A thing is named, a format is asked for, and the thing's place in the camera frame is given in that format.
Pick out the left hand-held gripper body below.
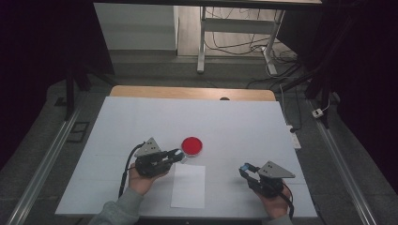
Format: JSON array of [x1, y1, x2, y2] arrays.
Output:
[[134, 137, 173, 179]]

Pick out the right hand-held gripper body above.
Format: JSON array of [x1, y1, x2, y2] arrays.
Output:
[[250, 160, 297, 199]]

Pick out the red round ink pad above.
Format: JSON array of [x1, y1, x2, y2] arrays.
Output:
[[180, 136, 204, 158]]

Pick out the white paper sheet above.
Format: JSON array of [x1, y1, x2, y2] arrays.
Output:
[[170, 163, 207, 210]]

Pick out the person's left hand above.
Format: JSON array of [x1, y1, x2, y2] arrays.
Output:
[[128, 162, 171, 197]]

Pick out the person's right hand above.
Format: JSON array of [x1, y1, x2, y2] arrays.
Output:
[[254, 187, 293, 220]]

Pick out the white power strip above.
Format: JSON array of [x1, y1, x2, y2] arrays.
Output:
[[285, 125, 302, 150]]

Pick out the white table cover sheet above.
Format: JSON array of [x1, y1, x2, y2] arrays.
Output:
[[55, 96, 318, 218]]

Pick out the black metal stand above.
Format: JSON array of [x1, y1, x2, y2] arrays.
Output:
[[63, 60, 117, 122]]

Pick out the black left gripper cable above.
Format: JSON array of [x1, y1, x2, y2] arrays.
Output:
[[117, 142, 146, 199]]

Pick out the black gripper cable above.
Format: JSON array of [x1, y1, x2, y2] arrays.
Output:
[[281, 182, 296, 219], [117, 142, 146, 199]]

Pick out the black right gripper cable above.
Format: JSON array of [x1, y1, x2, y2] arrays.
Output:
[[281, 182, 296, 219]]

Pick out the aluminium floor rail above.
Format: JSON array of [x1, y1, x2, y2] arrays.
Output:
[[6, 104, 82, 225], [308, 98, 379, 225]]

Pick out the black floor frame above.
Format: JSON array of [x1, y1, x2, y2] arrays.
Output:
[[66, 121, 91, 143]]

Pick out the black floor cables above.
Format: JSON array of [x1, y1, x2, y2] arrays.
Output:
[[205, 7, 303, 91]]

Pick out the white desk frame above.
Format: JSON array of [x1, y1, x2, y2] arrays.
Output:
[[196, 6, 286, 76]]

